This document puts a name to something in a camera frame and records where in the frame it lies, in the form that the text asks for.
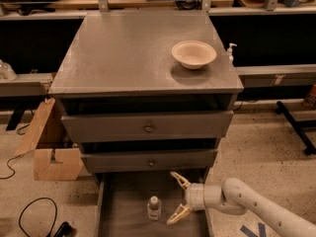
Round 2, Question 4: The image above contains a blue tape floor mark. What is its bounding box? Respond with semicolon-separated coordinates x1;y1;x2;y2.
240;222;267;237

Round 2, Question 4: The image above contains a notched wooden block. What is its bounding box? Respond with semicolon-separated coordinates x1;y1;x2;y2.
34;148;84;181

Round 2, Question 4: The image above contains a clear plastic container left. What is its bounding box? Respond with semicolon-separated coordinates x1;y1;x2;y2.
0;59;17;82

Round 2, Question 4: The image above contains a grey drawer cabinet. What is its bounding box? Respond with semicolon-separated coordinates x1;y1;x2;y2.
47;10;245;183

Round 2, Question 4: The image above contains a small pump dispenser bottle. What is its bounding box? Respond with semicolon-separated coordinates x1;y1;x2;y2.
226;42;237;64

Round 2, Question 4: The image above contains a wooden board leaning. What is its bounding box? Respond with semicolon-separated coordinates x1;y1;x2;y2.
15;99;55;156

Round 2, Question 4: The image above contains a grey middle drawer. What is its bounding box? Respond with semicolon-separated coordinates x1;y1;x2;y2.
81;149;217;173

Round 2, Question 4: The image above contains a grey top drawer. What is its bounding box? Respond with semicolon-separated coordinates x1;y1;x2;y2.
61;111;233;143

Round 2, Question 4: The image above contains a grey open bottom drawer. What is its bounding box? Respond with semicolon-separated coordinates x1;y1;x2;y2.
94;171;214;237

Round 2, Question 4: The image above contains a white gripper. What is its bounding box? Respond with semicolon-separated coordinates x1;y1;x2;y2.
167;171;224;225

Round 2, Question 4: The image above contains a black table leg base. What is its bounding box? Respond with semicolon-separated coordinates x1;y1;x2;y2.
276;101;316;155

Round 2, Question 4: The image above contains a white paper bowl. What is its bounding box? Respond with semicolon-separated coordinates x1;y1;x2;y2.
172;40;217;70

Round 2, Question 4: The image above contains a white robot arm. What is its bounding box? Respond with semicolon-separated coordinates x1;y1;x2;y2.
167;172;316;237

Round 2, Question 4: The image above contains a clear plastic water bottle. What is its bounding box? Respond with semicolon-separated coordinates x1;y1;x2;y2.
147;196;162;221

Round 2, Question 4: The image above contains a black floor cable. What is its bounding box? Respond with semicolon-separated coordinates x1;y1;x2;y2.
18;197;73;237

